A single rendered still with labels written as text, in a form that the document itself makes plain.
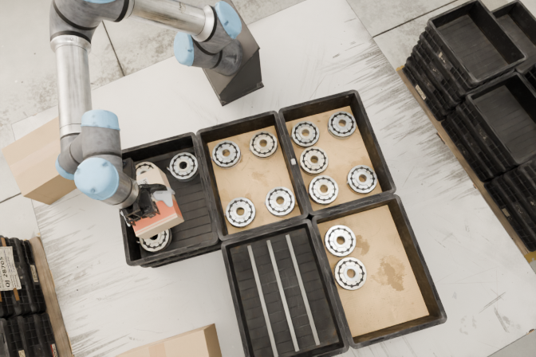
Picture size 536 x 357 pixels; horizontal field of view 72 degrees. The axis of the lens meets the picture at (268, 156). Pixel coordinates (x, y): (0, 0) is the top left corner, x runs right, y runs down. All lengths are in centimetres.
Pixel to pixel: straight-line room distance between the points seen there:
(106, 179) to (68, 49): 42
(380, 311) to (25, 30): 288
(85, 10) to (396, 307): 123
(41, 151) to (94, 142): 80
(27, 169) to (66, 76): 65
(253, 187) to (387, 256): 51
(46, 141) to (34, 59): 151
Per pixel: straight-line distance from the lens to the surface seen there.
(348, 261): 129
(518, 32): 270
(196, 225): 135
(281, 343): 131
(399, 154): 158
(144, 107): 170
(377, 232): 135
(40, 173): 159
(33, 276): 231
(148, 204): 96
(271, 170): 135
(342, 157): 139
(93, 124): 85
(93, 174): 79
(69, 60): 106
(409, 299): 136
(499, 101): 225
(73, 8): 106
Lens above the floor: 213
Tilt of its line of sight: 71 degrees down
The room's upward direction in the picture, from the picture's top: 7 degrees counter-clockwise
